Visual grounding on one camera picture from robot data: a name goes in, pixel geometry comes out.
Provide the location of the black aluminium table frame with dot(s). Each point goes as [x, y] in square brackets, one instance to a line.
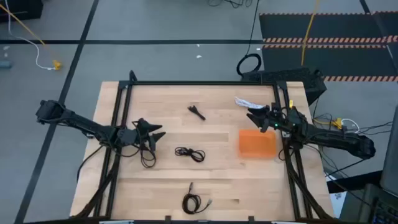
[202, 83]

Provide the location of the black floor mat hazard stripes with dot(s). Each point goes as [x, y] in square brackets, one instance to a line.
[326, 59]

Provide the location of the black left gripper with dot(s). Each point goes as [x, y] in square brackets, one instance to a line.
[127, 137]

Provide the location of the black keyboard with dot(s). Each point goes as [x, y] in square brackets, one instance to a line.
[387, 214]

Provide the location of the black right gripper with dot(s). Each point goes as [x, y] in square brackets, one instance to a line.
[276, 119]

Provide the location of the orange plastic bin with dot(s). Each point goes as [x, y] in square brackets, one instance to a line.
[257, 144]

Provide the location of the dark desk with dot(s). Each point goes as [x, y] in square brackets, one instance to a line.
[357, 205]

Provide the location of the black cabinet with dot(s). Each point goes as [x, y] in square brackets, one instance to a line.
[21, 9]

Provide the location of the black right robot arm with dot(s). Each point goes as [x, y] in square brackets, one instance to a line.
[335, 138]

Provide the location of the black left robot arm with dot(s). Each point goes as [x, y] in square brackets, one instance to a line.
[81, 123]

